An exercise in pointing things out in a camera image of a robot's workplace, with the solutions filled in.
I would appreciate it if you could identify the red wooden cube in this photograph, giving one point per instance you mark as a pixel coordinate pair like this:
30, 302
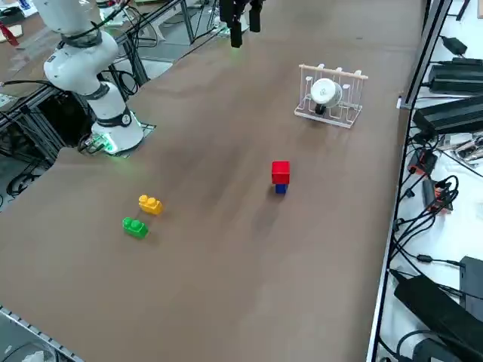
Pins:
281, 172

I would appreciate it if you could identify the blue wooden cube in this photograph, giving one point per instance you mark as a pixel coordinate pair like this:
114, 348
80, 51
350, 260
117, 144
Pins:
281, 189

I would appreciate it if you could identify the white cup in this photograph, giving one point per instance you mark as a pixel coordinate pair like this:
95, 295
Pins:
324, 92

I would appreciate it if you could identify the yellow toy brick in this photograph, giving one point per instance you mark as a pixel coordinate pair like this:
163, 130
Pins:
150, 205

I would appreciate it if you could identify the small black power adapter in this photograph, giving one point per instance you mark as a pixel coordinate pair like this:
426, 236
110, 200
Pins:
454, 44

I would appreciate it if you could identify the clear acrylic stand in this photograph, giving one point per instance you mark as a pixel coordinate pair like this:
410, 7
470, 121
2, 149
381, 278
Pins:
34, 49

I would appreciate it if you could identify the large black power brick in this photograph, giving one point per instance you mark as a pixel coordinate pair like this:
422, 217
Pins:
434, 309
449, 115
456, 77

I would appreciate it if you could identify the green toy brick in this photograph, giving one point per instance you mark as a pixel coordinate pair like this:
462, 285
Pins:
134, 228

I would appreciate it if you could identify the orange and black device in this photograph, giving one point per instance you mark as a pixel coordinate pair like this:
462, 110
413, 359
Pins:
439, 196
424, 162

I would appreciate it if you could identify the wooden board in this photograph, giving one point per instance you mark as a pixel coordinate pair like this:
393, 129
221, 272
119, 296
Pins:
9, 34

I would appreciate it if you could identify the black box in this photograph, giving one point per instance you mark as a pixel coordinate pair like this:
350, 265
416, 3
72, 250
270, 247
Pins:
473, 283

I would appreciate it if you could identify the white post bracket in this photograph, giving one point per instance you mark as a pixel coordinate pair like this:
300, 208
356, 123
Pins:
404, 102

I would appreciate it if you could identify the aluminium camera post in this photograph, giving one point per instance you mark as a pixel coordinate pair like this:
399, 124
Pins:
428, 49

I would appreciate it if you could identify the black aluminium frame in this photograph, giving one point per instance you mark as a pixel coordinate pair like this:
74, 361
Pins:
41, 124

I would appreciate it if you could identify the aluminium table edge rail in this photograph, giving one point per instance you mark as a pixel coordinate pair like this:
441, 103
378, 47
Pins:
388, 241

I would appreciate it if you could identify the slotted aluminium rail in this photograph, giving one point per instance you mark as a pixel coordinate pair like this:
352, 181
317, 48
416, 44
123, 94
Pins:
37, 332

